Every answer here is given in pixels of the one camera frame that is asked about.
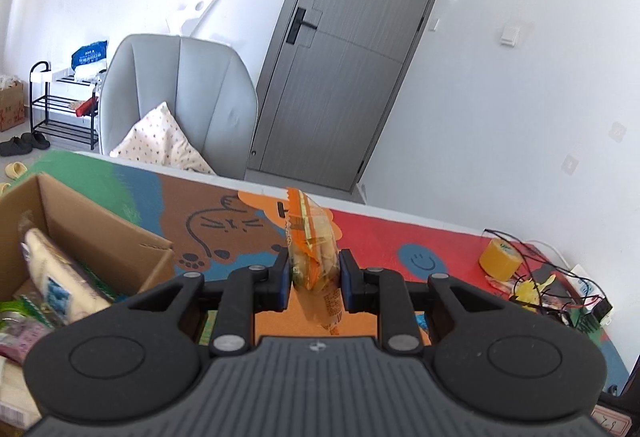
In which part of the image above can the grey upholstered chair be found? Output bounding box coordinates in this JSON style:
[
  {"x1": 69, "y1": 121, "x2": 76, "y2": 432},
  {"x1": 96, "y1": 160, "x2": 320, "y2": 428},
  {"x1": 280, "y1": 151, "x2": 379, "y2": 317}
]
[{"x1": 97, "y1": 34, "x2": 259, "y2": 180}]

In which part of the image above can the small printed cardboard box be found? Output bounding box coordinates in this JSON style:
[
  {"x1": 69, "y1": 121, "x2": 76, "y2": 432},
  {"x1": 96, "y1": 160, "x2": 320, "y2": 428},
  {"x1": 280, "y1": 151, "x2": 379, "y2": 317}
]
[{"x1": 0, "y1": 80, "x2": 26, "y2": 133}]

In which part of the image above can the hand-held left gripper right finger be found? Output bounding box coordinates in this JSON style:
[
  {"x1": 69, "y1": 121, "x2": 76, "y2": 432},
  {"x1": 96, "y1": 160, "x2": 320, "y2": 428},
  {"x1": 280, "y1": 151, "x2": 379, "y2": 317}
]
[{"x1": 339, "y1": 249, "x2": 506, "y2": 352}]

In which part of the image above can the green snack packet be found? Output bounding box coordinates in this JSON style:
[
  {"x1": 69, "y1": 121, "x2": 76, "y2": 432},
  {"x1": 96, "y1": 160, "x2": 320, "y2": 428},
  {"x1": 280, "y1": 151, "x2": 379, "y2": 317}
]
[{"x1": 75, "y1": 262, "x2": 118, "y2": 304}]

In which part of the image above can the black shoe rack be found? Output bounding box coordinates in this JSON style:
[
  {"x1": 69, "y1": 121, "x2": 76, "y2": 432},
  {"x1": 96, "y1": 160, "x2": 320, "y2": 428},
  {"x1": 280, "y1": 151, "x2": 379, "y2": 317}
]
[{"x1": 29, "y1": 61, "x2": 101, "y2": 152}]

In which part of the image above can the green bun packet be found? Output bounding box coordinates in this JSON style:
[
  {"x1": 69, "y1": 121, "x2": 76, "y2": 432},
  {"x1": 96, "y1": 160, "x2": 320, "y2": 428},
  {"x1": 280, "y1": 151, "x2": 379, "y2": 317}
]
[{"x1": 0, "y1": 298, "x2": 53, "y2": 330}]

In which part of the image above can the purple snack packet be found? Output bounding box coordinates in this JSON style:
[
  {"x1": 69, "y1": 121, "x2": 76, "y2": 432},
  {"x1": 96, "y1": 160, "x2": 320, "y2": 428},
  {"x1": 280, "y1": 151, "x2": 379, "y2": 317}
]
[{"x1": 0, "y1": 317, "x2": 53, "y2": 363}]

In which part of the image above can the white dotted cushion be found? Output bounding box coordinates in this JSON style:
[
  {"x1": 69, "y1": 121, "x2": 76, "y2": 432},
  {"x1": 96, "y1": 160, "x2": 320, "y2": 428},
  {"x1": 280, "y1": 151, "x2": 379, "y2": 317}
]
[{"x1": 109, "y1": 101, "x2": 217, "y2": 175}]

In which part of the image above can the brown cardboard box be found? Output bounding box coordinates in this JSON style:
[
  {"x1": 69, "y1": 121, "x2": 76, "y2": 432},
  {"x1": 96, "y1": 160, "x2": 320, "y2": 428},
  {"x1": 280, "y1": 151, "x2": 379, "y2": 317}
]
[{"x1": 0, "y1": 172, "x2": 175, "y2": 430}]

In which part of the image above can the white power strip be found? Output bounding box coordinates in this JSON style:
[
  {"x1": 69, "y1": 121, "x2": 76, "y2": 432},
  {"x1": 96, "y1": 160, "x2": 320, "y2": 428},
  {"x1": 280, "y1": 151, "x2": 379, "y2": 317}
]
[{"x1": 570, "y1": 263, "x2": 613, "y2": 313}]

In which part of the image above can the cream bread packet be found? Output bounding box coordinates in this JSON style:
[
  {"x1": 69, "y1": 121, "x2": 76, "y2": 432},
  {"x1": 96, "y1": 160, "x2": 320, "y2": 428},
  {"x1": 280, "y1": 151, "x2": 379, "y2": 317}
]
[{"x1": 20, "y1": 227, "x2": 113, "y2": 325}]

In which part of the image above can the black wire basket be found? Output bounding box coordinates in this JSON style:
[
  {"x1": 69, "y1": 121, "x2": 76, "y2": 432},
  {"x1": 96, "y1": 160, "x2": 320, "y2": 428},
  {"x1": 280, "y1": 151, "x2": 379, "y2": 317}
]
[{"x1": 482, "y1": 228, "x2": 608, "y2": 333}]

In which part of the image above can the black door handle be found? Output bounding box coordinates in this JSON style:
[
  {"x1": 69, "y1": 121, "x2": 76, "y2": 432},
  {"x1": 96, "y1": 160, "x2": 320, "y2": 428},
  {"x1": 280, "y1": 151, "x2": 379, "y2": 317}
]
[{"x1": 285, "y1": 7, "x2": 321, "y2": 45}]

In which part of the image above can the orange snack packet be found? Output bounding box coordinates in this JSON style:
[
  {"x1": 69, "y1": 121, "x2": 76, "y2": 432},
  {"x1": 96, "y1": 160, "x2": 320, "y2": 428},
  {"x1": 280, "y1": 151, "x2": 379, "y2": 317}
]
[{"x1": 284, "y1": 187, "x2": 346, "y2": 337}]

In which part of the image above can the printed cartoon table mat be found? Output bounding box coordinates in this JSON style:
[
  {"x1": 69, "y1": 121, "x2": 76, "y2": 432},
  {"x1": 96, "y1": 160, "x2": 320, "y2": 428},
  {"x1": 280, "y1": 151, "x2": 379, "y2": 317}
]
[{"x1": 0, "y1": 150, "x2": 632, "y2": 393}]

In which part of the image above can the white paper card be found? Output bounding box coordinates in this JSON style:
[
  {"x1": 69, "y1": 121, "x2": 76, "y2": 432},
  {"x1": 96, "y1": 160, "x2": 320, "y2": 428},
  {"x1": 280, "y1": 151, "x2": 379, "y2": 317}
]
[{"x1": 591, "y1": 404, "x2": 632, "y2": 435}]

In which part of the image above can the yellow tape roll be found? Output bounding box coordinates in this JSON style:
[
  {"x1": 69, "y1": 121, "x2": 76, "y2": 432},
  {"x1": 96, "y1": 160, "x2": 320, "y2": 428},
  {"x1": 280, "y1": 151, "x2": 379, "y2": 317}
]
[{"x1": 479, "y1": 238, "x2": 523, "y2": 279}]

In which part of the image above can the yellow plastic bag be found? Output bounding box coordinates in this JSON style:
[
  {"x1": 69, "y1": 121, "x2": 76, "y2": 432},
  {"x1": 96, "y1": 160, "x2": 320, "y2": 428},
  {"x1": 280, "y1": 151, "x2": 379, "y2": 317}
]
[{"x1": 510, "y1": 272, "x2": 556, "y2": 308}]

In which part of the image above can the blue plastic bag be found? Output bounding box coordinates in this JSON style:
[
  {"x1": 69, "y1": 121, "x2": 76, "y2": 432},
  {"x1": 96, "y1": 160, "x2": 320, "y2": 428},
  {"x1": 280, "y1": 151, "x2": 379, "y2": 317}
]
[{"x1": 70, "y1": 40, "x2": 109, "y2": 70}]

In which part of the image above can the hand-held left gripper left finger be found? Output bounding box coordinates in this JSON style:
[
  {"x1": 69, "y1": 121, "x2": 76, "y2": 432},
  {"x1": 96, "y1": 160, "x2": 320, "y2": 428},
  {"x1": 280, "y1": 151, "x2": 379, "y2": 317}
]
[{"x1": 127, "y1": 257, "x2": 292, "y2": 357}]

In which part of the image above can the grey door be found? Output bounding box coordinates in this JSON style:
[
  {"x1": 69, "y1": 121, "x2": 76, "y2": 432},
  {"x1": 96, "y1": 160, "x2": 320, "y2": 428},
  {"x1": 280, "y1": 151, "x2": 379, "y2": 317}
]
[{"x1": 245, "y1": 0, "x2": 457, "y2": 193}]

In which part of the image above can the white board with holes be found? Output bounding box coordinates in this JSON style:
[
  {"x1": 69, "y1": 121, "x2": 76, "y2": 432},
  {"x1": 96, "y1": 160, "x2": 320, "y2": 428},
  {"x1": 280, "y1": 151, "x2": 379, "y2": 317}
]
[{"x1": 166, "y1": 0, "x2": 235, "y2": 38}]

